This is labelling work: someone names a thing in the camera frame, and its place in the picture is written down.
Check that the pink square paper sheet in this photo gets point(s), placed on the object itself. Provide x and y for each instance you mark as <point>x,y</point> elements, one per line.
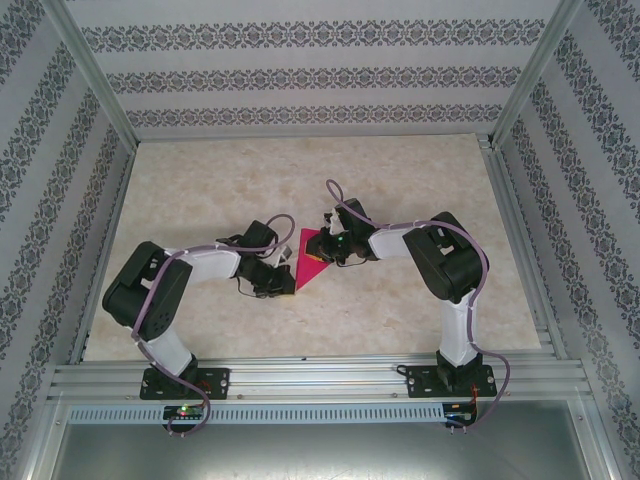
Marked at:
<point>307,272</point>

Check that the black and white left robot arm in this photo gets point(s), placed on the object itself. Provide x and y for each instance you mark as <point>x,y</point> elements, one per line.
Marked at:
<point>140,300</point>

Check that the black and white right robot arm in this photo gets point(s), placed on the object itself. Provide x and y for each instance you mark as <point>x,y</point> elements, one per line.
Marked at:
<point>450,260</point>

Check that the grey metal sheet panel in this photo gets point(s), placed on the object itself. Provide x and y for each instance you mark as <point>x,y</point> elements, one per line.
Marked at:
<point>320,455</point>

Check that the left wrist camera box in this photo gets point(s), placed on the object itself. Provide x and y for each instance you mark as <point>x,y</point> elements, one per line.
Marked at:
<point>285,255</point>

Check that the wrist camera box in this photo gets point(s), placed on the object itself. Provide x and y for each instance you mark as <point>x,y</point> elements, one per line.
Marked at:
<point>331,225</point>
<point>285,255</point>

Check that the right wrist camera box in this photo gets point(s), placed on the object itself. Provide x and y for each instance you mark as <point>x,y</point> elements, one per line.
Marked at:
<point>331,225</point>

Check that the aluminium mounting rail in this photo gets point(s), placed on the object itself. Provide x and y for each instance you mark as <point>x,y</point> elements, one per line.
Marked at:
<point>320,380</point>

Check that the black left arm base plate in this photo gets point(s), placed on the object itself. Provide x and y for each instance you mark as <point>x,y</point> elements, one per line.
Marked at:
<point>220,382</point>

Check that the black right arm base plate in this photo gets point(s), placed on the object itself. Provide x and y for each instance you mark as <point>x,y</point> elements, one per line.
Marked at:
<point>417,382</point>

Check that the aluminium side rail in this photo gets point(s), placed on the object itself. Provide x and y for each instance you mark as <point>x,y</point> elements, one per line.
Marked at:
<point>507,200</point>
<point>117,200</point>

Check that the aluminium frame post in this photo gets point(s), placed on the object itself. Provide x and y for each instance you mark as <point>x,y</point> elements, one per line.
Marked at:
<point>530,85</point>
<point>100,85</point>

